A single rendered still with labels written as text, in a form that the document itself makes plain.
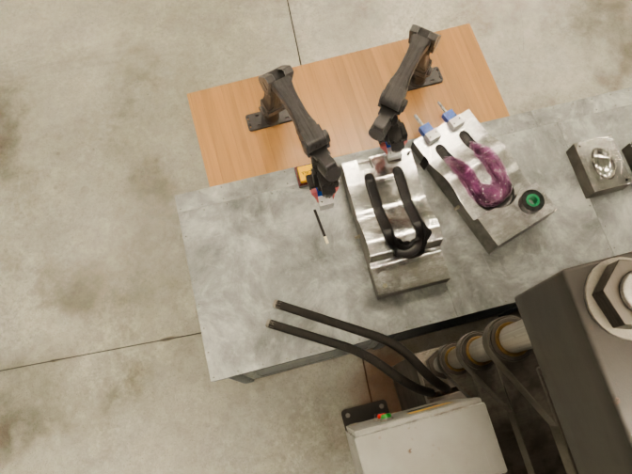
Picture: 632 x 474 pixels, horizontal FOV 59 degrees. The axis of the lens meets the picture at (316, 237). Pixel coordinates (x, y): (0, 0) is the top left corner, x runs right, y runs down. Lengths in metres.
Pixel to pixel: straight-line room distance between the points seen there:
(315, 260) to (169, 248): 1.13
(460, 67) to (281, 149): 0.80
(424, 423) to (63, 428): 2.05
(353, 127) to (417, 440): 1.30
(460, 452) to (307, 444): 1.51
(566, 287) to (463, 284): 1.24
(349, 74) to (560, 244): 1.04
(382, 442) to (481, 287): 0.94
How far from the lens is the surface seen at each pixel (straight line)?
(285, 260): 2.02
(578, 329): 0.85
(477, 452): 1.33
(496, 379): 1.54
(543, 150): 2.34
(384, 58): 2.40
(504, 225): 2.05
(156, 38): 3.56
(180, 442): 2.83
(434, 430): 1.31
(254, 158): 2.17
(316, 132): 1.75
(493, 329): 1.28
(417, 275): 1.98
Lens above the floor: 2.75
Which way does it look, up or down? 73 degrees down
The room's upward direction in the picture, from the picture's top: 1 degrees counter-clockwise
